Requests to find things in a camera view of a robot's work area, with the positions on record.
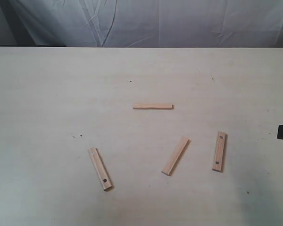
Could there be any white backdrop cloth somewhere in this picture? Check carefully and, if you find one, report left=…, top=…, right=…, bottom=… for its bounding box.
left=0, top=0, right=283, bottom=48

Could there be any horizontal plain wooden stick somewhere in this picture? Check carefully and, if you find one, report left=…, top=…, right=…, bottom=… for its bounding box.
left=133, top=104, right=174, bottom=110

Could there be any wooden stick with holes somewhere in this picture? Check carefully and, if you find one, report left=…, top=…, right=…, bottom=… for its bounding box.
left=88, top=147, right=113, bottom=191
left=212, top=131, right=227, bottom=172

